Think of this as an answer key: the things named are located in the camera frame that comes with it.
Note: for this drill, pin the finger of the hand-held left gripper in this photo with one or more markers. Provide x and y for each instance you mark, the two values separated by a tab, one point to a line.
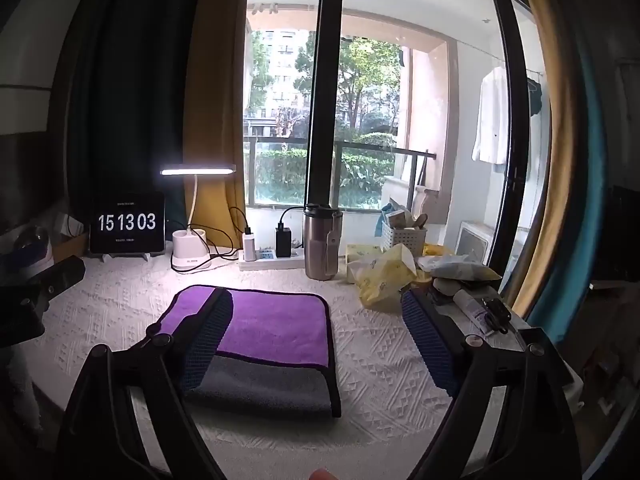
62	272

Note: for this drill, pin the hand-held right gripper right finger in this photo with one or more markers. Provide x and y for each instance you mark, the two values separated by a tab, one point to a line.
429	342

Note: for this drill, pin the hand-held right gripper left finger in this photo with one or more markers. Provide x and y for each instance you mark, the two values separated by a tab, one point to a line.
206	345

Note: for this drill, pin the purple towel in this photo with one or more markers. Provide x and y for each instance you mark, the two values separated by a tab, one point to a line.
280	327

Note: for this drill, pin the person's right hand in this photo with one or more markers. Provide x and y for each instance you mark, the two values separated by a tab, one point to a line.
321	475

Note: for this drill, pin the cardboard box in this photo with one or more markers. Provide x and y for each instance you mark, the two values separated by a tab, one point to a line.
70	245

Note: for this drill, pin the steel bowl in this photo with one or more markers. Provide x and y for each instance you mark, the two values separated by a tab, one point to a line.
31	237

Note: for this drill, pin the white textured tablecloth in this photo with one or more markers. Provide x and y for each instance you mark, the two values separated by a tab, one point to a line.
380	360

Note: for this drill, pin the white tube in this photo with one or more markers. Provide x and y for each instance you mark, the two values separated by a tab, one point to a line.
470	307

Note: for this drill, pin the white plastic packet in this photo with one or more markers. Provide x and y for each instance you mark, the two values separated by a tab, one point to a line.
457	270

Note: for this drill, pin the yellow plastic bag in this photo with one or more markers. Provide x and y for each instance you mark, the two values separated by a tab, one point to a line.
385	275

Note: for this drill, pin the black tablet clock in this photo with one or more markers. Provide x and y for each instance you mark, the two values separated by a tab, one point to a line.
127	223

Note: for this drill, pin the white desk lamp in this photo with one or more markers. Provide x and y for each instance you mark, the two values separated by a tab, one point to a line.
192	240

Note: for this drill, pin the white charger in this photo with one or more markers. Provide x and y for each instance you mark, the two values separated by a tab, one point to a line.
248	246

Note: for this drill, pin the white square appliance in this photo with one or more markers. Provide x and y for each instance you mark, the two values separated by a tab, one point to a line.
475	245

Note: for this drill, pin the white power strip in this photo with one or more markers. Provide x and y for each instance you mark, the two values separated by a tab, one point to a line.
272	260

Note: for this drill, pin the white slotted basket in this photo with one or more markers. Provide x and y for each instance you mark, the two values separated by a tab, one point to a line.
402	237

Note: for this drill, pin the yellow tissue box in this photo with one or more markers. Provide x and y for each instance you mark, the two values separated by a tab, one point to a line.
357	252

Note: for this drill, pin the black charger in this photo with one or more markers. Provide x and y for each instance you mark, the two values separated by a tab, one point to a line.
283	242

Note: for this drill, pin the steel tumbler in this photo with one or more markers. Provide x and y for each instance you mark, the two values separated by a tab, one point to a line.
320	245

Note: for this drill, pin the teal curtain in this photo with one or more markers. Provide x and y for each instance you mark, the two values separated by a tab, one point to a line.
575	210

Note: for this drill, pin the dark green curtain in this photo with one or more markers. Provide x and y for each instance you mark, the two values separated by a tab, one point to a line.
130	85

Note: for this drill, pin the balcony railing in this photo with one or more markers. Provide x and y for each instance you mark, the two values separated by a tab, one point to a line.
370	150

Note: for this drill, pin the yellow curtain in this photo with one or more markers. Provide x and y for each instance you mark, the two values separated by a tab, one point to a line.
550	160
215	110

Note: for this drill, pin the white hanging shirt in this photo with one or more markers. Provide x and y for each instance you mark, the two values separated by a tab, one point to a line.
492	115

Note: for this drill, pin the dark hanging garment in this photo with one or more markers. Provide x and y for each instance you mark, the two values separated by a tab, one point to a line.
535	97

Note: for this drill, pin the black window frame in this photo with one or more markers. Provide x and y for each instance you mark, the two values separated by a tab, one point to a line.
325	85

